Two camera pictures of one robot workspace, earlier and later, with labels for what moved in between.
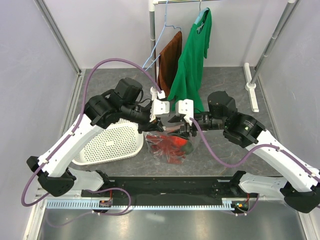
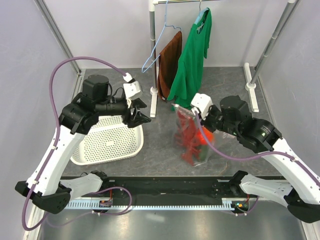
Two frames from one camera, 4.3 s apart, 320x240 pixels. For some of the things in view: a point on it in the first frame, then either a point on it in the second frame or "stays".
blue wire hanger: (157, 41) stays
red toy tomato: (179, 141) → (209, 135)
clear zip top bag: (171, 148) → (196, 145)
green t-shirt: (186, 84) stays
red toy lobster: (164, 146) → (187, 135)
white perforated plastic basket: (121, 140) stays
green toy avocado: (188, 149) → (204, 152)
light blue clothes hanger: (201, 13) stays
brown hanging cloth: (169, 60) stays
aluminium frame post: (58, 35) stays
